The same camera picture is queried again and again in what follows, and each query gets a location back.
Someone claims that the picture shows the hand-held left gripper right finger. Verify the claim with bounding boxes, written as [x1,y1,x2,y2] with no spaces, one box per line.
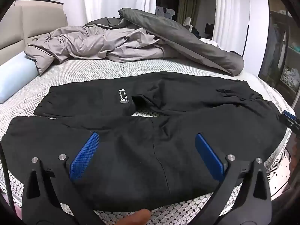
[194,133,273,225]

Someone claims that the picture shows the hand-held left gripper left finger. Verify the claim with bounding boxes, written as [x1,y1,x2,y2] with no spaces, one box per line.
[21,132,101,225]

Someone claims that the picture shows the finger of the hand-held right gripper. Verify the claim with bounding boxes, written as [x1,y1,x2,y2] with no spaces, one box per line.
[282,110,297,129]

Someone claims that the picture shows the black pants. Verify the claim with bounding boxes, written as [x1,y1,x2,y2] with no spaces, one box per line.
[0,71,292,212]

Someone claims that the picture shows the person's left hand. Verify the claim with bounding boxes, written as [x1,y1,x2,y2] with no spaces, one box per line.
[123,210,152,225]

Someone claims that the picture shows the grey clothes pile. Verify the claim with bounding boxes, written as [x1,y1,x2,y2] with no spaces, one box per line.
[281,68,300,88]

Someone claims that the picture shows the open wardrobe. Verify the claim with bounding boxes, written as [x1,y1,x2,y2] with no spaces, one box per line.
[259,0,300,106]

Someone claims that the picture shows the light blue pillow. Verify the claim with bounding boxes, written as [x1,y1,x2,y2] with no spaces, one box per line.
[0,56,39,104]

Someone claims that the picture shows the white striped bedding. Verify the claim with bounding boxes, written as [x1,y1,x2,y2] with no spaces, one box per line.
[199,37,221,48]

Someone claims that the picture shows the two-tone grey duvet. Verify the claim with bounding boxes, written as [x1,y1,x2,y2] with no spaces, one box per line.
[25,7,245,77]

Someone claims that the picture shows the white curtain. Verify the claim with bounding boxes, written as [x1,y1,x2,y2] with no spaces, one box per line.
[77,0,158,27]
[212,0,250,57]

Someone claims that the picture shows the beige padded headboard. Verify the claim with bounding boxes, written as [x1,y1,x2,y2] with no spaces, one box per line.
[0,4,68,64]

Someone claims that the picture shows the olive curtain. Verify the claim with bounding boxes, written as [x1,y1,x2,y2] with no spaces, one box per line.
[179,0,201,38]

